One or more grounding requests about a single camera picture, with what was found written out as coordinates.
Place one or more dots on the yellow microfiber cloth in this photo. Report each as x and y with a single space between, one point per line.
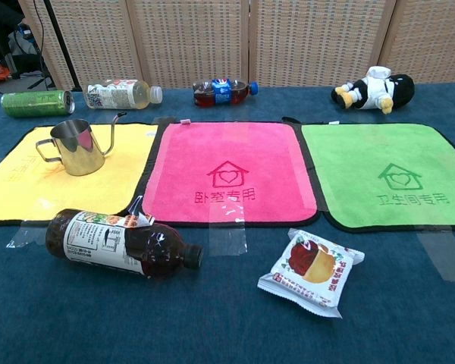
98 197

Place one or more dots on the Pepsi cola bottle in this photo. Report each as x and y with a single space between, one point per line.
221 93

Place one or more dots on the white snack packet fruit print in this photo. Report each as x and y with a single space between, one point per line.
311 269

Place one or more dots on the woven wooden folding screen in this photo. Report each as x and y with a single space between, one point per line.
197 41

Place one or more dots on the blue table cloth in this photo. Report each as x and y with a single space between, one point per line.
98 322

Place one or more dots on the black stand pole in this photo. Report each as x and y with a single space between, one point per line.
64 49

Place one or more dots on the clear bottle pale yellow drink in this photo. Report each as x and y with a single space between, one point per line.
117 95

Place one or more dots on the pink microfiber cloth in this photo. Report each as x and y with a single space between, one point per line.
250 151

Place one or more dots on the dark tea bottle torn label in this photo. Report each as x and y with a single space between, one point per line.
98 239

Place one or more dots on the black white plush penguin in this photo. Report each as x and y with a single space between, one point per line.
375 91

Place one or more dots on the green microfiber cloth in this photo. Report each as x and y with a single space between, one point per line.
364 151

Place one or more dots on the stainless steel gooseneck pitcher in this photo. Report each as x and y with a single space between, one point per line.
79 151

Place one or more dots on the green drink can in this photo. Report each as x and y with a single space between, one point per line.
34 104

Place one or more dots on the clear tape strip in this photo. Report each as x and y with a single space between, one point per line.
443 254
227 239
26 235

